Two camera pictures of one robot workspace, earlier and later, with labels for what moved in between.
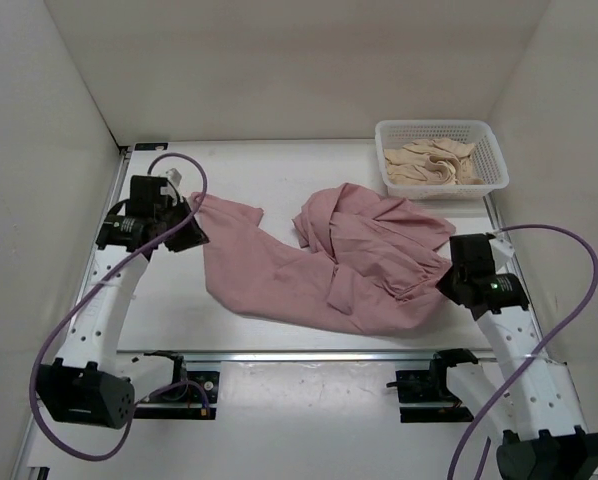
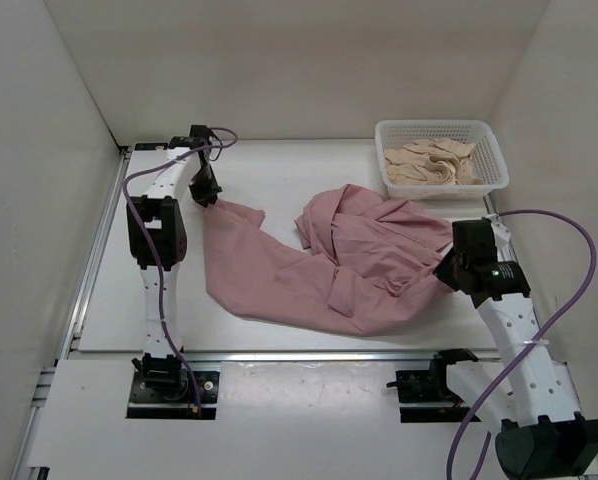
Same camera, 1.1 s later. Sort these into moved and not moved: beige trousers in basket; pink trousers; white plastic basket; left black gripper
Moved: left black gripper
Not moved: white plastic basket; beige trousers in basket; pink trousers
